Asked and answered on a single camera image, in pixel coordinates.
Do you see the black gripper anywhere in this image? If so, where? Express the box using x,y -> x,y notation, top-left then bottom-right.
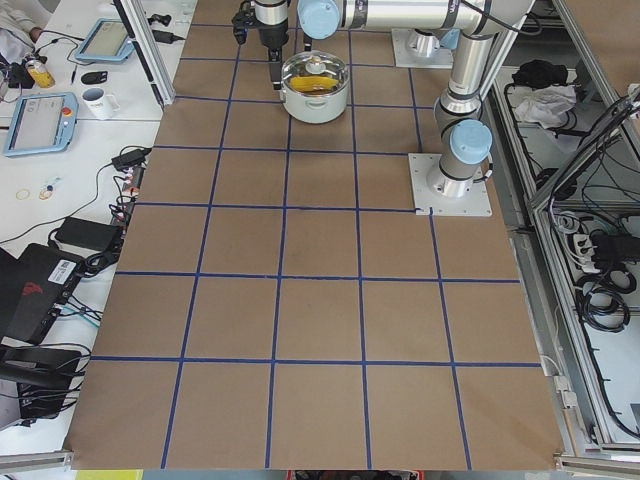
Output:
231,0 -> 257,45
257,20 -> 289,90

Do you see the yellow toy corn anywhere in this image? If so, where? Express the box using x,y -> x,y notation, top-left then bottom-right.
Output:
290,76 -> 339,94

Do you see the glass pot lid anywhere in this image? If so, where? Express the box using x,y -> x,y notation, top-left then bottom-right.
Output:
282,50 -> 349,96

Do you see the white cooking pot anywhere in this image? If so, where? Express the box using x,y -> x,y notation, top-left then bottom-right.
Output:
281,85 -> 349,124

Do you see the person's hand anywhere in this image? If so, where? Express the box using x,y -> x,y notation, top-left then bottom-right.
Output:
29,27 -> 43,43

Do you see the far blue teach pendant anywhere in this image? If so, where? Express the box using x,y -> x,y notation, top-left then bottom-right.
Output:
75,18 -> 134,63

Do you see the blue teach pendant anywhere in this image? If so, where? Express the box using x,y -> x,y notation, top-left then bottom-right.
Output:
3,92 -> 79,157
75,18 -> 134,63

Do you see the black computer mouse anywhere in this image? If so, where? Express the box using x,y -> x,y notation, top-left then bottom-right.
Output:
81,71 -> 108,85

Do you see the black power adapter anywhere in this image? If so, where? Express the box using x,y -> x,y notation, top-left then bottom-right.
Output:
111,147 -> 151,171

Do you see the white mug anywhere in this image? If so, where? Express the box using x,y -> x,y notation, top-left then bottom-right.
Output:
82,87 -> 120,120

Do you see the power strip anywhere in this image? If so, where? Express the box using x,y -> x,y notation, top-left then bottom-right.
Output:
109,163 -> 146,227

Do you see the near blue teach pendant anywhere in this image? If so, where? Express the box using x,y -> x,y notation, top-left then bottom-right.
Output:
3,92 -> 79,157

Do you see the brown paper table mat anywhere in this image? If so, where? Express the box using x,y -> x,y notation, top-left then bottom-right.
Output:
66,1 -> 562,471

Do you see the black power brick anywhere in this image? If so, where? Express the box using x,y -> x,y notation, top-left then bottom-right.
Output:
54,217 -> 122,251

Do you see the white crumpled cloth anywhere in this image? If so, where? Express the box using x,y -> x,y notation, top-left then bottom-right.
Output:
514,86 -> 576,129

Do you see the aluminium frame post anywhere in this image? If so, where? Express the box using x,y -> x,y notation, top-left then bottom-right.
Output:
113,0 -> 175,108

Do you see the coiled black cable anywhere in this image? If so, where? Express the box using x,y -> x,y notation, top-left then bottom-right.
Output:
574,279 -> 632,331

